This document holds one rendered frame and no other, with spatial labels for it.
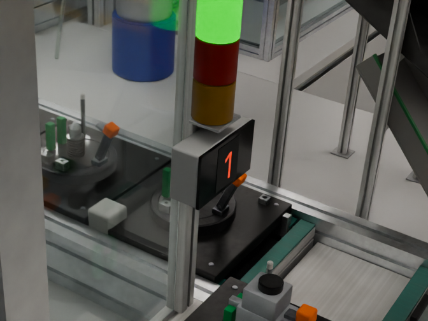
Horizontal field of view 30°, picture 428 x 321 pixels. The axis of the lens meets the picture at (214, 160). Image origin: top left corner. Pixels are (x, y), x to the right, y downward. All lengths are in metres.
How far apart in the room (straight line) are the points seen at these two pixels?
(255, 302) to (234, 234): 0.30
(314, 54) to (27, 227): 2.08
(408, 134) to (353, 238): 0.19
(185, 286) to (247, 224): 0.23
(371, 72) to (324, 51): 0.95
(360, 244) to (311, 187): 0.31
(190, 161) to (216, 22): 0.16
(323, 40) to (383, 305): 1.23
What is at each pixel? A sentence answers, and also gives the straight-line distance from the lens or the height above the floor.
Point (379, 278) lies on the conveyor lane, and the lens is 1.29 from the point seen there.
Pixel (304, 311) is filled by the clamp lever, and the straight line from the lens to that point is 0.95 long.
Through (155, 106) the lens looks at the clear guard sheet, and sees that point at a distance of 0.88.
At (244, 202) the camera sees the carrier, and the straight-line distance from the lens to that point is 1.32.
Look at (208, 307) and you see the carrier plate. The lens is 1.10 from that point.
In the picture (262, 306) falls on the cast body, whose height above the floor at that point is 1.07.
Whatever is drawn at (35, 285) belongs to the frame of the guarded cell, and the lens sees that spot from 0.17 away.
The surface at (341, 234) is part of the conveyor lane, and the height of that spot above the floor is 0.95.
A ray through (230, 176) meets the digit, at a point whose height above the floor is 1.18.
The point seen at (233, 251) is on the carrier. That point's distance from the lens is 1.20.
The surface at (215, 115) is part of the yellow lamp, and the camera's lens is 0.91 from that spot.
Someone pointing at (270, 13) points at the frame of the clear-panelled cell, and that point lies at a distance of 2.10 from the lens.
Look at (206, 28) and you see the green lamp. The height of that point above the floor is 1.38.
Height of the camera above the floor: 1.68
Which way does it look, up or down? 30 degrees down
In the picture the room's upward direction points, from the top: 4 degrees clockwise
